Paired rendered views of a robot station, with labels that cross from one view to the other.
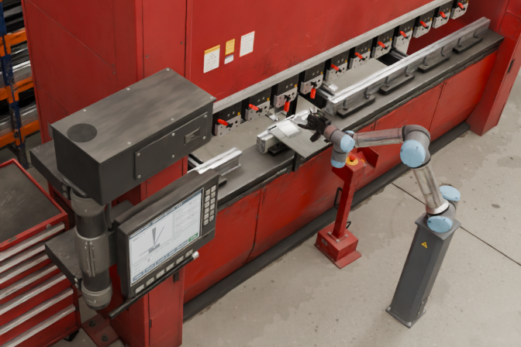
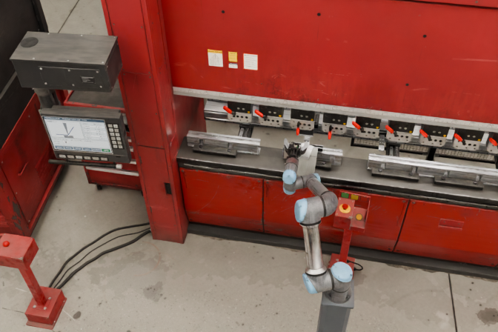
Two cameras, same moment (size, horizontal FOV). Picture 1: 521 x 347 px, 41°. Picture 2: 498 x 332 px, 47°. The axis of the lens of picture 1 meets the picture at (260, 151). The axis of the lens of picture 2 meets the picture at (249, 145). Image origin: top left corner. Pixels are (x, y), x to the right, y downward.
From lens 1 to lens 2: 258 cm
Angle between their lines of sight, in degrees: 43
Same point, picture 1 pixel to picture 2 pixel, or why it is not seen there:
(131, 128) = (47, 53)
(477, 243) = not seen: outside the picture
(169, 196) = (81, 111)
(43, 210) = not seen: hidden behind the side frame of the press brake
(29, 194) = not seen: hidden behind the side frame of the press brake
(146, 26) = (109, 4)
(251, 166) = (264, 159)
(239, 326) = (221, 263)
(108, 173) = (20, 69)
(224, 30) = (225, 41)
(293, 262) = (300, 259)
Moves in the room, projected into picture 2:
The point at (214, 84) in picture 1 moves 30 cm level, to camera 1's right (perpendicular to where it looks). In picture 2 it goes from (220, 78) to (246, 105)
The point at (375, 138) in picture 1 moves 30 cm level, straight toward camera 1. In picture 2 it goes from (313, 187) to (264, 202)
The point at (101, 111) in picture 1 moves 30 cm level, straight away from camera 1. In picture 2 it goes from (52, 38) to (98, 14)
